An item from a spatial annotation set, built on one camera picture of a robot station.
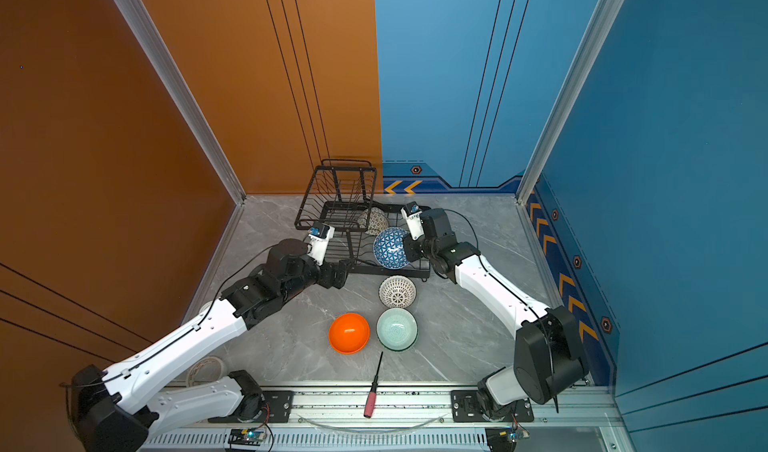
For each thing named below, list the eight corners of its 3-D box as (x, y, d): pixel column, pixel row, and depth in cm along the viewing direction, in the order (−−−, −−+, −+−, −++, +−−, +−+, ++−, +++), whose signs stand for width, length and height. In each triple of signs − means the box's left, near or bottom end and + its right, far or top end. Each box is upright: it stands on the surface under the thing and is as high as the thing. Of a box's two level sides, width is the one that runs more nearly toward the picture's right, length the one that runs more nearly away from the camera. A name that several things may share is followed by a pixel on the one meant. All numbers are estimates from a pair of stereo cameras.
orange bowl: (329, 355, 83) (325, 349, 79) (333, 320, 89) (331, 313, 86) (368, 355, 83) (367, 349, 79) (370, 320, 89) (369, 313, 86)
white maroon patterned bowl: (378, 308, 91) (378, 301, 88) (379, 282, 97) (379, 275, 93) (416, 308, 91) (417, 301, 88) (414, 282, 97) (415, 275, 93)
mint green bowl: (376, 355, 83) (375, 347, 78) (378, 317, 90) (377, 308, 85) (417, 355, 83) (419, 347, 78) (416, 317, 90) (417, 308, 85)
